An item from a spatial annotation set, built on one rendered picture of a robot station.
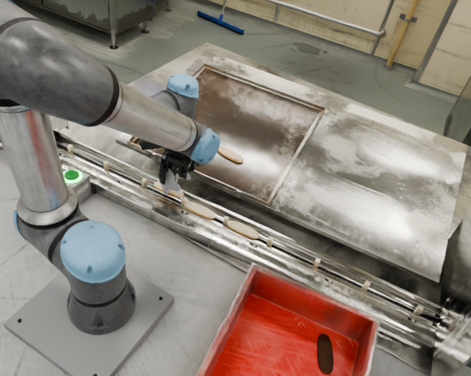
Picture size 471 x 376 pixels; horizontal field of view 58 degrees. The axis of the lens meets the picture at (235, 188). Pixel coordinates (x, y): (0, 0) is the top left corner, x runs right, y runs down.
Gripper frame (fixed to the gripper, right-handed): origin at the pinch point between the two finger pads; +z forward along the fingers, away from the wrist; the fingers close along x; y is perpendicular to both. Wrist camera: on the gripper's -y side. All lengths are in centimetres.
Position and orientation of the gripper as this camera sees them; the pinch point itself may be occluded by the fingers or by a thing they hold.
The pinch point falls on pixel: (168, 185)
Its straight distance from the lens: 126.1
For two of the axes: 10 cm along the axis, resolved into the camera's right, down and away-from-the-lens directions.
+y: 8.9, 4.0, -2.3
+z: -1.5, 7.4, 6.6
